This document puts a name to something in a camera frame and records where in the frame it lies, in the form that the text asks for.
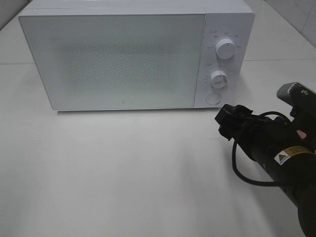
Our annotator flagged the white microwave oven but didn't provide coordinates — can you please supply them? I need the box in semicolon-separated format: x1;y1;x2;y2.
18;0;255;111

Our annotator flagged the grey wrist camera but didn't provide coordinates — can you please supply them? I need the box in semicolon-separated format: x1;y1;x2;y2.
276;82;306;106

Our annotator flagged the white microwave knob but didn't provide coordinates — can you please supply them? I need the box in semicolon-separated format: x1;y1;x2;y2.
215;37;236;60
210;70;228;88

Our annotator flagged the white upper microwave knob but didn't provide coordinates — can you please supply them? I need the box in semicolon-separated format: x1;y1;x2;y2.
215;37;236;60

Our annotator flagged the white round door button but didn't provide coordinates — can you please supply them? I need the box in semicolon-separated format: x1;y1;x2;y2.
205;93;221;105

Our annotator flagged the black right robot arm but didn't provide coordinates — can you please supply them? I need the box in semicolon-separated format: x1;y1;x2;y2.
215;104;316;237

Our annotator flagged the white lower microwave knob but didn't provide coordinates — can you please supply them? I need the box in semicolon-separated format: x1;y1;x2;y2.
210;70;228;88

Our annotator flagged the white microwave door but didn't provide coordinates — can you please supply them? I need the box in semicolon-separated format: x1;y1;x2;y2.
19;14;205;111

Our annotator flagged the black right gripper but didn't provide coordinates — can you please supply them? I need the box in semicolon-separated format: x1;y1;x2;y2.
215;102;316;158

